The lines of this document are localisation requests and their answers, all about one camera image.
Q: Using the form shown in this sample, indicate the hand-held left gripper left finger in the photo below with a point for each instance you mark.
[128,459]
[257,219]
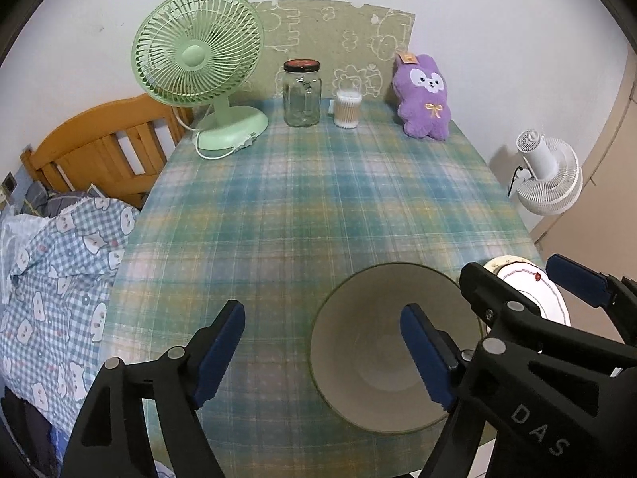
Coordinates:
[219,353]

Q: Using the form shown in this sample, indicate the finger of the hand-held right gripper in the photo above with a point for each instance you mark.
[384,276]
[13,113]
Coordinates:
[497,294]
[577,279]

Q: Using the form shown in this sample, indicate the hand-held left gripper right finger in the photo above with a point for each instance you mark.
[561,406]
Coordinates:
[425,353]

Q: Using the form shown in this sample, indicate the white red-rimmed plate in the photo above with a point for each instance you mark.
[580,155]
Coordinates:
[550,294]

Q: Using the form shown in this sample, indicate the cream bowl with blue print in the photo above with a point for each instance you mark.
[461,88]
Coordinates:
[358,318]

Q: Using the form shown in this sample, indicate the white clip fan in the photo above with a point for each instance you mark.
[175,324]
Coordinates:
[552,184]

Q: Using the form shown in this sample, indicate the blue checked bear blanket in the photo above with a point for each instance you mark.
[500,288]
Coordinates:
[50,284]

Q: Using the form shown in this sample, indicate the purple plush rabbit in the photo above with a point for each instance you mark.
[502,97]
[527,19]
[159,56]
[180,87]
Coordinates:
[423,109]

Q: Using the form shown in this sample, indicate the dark cloth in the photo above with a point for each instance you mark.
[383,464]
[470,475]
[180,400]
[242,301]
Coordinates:
[25,428]

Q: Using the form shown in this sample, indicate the cotton swab container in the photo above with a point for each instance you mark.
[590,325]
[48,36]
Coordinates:
[347,112]

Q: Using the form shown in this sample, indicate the grey striped cloth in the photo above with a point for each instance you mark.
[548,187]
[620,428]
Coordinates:
[37,199]

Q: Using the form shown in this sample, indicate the wooden bed headboard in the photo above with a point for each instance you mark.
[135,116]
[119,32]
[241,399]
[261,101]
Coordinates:
[89,144]

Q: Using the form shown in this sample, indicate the glass jar with lid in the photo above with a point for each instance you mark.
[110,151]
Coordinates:
[301,99]

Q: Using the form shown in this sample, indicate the green desk fan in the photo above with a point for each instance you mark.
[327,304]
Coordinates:
[194,55]

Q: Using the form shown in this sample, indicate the green printed board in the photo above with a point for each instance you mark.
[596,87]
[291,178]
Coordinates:
[318,35]

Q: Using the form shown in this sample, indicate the wall outlet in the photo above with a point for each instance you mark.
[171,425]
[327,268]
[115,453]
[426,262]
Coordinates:
[8,183]

